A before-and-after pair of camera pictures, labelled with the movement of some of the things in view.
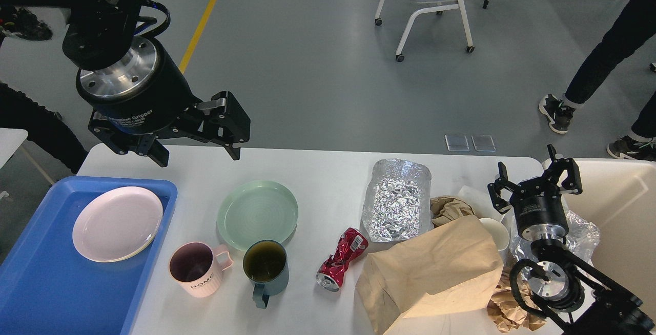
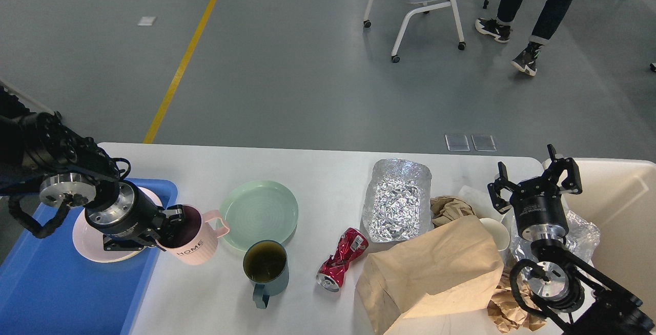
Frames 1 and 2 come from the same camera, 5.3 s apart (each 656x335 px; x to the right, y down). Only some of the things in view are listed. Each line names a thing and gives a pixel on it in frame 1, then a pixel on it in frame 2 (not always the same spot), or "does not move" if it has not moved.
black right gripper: (539, 211) does not move
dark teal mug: (265, 265) does not move
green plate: (257, 210) does not move
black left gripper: (148, 93) -> (134, 214)
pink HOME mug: (193, 266) -> (195, 242)
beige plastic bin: (618, 198) does not move
